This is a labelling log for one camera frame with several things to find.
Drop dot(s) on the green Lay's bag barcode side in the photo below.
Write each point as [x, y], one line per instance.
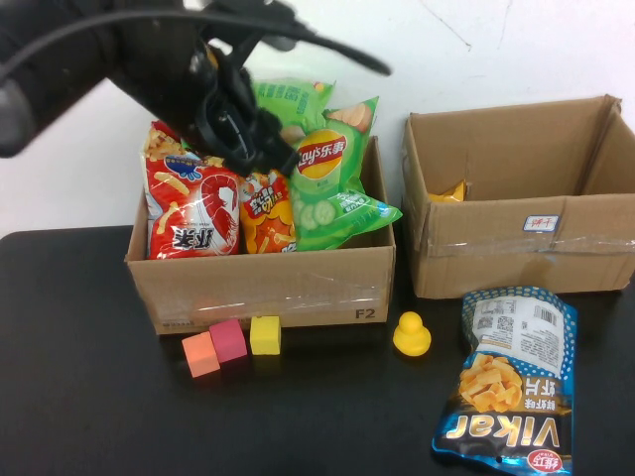
[292, 99]

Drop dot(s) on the green Lay's bag logo side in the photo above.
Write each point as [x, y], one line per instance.
[327, 198]

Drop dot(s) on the orange snack bag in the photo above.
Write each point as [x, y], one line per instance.
[268, 218]

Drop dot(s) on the red shrimp stick snack bag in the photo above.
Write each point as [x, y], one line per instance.
[198, 218]

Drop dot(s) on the yellow snack packet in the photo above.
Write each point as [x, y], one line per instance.
[449, 194]

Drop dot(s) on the yellow rubber duck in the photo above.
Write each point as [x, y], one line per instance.
[412, 342]

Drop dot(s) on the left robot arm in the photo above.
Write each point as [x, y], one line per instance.
[99, 64]

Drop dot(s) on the cardboard box with blue label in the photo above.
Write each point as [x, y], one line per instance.
[496, 263]

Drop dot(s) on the cardboard box with F2 print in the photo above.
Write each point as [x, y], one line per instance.
[248, 287]

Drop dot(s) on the pink foam cube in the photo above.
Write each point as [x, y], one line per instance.
[228, 339]

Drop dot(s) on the blue-bordered white label sticker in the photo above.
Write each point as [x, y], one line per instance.
[541, 223]

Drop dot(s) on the blue Vikar shrimp chips bag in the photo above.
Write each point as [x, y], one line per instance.
[501, 396]

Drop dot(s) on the orange foam cube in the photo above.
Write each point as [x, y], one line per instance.
[201, 357]

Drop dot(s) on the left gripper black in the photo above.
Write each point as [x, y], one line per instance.
[223, 109]

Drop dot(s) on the yellow foam cube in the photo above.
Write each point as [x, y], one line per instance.
[264, 337]

